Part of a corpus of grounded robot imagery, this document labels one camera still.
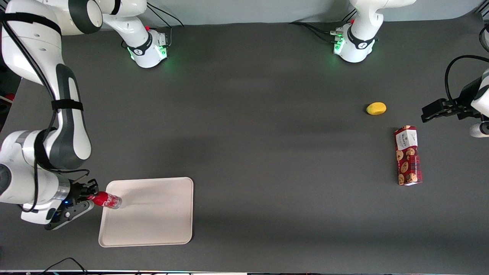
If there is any black right arm base cable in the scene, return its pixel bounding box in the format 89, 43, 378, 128
121, 4, 185, 49

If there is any black left arm base cable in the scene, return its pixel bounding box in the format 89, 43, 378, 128
288, 9, 356, 43

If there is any yellow lemon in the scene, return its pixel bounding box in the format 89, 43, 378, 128
366, 102, 387, 116

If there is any beige plastic tray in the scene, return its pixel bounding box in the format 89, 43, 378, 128
98, 176, 194, 248

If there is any red coke bottle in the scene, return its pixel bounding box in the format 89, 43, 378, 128
87, 191, 123, 210

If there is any black looped gripper cable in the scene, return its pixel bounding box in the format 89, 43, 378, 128
444, 55, 489, 103

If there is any red cookie box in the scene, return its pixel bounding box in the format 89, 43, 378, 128
394, 125, 423, 186

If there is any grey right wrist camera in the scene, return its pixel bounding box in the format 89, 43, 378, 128
45, 200, 95, 231

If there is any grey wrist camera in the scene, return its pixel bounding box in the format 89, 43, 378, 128
470, 121, 489, 138
45, 200, 95, 231

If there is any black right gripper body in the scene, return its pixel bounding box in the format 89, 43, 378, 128
68, 181, 91, 209

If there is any black table edge cable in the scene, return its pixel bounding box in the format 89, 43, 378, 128
40, 257, 89, 275

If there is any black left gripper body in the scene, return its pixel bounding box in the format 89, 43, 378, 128
444, 78, 483, 120

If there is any black cable at wall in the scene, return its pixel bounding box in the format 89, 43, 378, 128
479, 24, 489, 53

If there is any black arm base cable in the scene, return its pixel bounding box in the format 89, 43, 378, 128
288, 9, 356, 43
121, 4, 185, 49

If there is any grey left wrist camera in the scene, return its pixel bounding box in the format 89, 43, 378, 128
470, 121, 489, 138

